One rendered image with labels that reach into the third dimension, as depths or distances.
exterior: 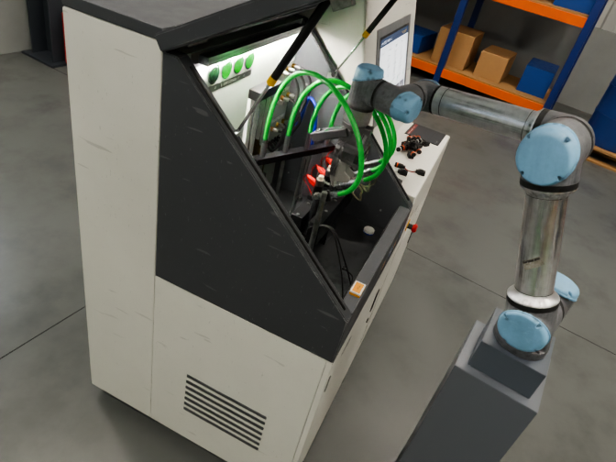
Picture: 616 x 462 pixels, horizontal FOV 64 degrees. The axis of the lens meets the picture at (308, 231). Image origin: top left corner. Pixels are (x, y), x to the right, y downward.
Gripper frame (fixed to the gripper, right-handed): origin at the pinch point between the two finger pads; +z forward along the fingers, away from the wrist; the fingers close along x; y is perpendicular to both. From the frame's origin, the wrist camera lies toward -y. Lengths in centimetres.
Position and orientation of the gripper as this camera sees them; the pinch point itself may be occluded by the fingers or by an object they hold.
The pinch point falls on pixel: (332, 181)
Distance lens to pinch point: 148.6
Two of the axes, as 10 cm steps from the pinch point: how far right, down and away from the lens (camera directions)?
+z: -2.0, 8.0, 5.7
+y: 8.9, 3.9, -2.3
